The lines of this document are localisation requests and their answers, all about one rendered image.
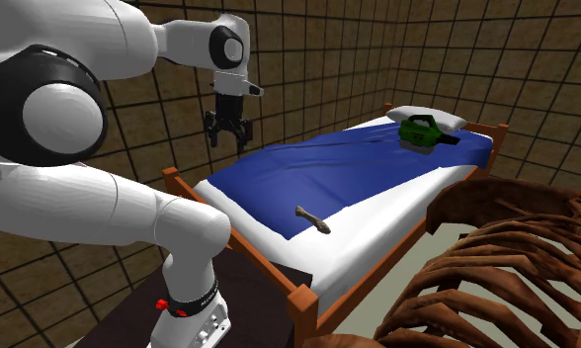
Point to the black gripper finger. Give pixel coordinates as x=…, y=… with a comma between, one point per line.
x=244, y=136
x=212, y=127

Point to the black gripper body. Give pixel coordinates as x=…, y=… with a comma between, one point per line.
x=228, y=112

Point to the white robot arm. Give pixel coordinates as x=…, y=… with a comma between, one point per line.
x=78, y=202

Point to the wooden bed with blue blanket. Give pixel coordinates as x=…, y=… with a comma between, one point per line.
x=329, y=173

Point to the green and black leaf blower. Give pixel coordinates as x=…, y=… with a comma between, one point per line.
x=418, y=133

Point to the dark robot stand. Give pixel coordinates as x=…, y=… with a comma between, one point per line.
x=208, y=308

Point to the white pillow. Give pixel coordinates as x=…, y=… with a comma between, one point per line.
x=444, y=117

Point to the brown wicker chair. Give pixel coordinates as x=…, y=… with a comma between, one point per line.
x=502, y=270

